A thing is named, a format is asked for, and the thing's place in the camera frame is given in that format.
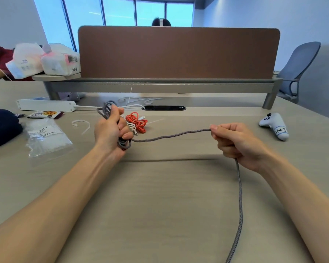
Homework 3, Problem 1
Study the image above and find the person's right hand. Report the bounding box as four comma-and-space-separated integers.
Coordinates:
209, 122, 272, 173

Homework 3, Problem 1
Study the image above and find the person's left hand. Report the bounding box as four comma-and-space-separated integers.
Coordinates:
94, 104, 134, 162

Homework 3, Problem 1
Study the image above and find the white cable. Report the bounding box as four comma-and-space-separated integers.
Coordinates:
123, 122, 139, 136

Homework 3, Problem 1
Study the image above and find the red cable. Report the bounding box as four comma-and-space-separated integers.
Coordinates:
125, 112, 148, 134

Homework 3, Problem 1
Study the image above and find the grey braided cable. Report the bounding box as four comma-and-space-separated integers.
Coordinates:
97, 100, 244, 263

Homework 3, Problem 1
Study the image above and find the clear bag of zip ties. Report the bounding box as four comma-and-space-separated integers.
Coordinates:
25, 118, 74, 159

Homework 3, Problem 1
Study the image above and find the person's right forearm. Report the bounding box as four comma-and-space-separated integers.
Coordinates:
256, 156, 329, 263

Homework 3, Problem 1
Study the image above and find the person's left forearm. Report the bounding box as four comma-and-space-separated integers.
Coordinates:
0, 145, 121, 263

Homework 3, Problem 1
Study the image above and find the white labelled hand controller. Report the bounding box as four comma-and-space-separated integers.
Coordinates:
259, 113, 290, 142

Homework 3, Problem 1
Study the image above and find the small white rounded object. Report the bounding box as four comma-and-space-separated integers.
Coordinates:
68, 92, 86, 102

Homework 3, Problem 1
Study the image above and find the white printed snack packet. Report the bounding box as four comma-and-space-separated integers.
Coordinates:
27, 111, 65, 119

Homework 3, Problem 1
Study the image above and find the white power strip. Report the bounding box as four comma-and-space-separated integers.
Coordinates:
16, 99, 76, 113

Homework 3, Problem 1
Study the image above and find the grey metal desk shelf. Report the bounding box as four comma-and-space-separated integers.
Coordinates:
43, 77, 283, 110

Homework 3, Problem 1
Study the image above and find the round beige shelf board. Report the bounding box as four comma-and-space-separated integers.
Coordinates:
32, 73, 82, 82

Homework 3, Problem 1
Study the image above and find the white tissue pack pink label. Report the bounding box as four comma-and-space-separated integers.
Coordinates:
40, 43, 81, 76

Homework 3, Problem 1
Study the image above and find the grey office chair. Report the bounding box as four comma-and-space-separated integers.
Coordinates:
275, 41, 321, 104

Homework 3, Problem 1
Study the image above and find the navy baseball cap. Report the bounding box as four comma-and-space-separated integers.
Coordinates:
0, 108, 24, 151

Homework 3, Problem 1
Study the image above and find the brown desk divider panel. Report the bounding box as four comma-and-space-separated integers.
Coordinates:
77, 26, 281, 79

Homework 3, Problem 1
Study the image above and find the large glass window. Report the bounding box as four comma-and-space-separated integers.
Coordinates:
33, 0, 195, 51

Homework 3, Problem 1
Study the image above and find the white power strip cord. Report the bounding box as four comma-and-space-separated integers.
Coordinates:
74, 104, 147, 110

